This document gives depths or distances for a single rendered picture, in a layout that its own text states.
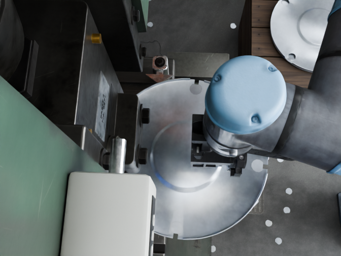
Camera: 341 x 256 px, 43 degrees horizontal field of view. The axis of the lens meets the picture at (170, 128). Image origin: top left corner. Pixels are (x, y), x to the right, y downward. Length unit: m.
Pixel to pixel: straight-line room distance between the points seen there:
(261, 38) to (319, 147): 0.93
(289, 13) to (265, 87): 0.98
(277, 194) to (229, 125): 1.17
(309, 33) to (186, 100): 0.66
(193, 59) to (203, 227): 0.40
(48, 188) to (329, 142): 0.31
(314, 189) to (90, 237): 1.44
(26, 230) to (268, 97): 0.30
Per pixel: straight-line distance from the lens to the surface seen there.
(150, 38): 1.72
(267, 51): 1.33
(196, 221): 0.75
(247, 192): 0.76
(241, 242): 1.55
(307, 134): 0.44
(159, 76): 0.80
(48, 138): 0.18
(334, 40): 0.49
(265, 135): 0.44
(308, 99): 0.45
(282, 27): 1.36
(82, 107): 0.42
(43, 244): 0.19
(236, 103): 0.41
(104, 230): 0.20
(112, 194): 0.20
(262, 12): 1.39
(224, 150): 0.53
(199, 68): 0.97
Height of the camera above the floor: 1.53
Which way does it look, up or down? 75 degrees down
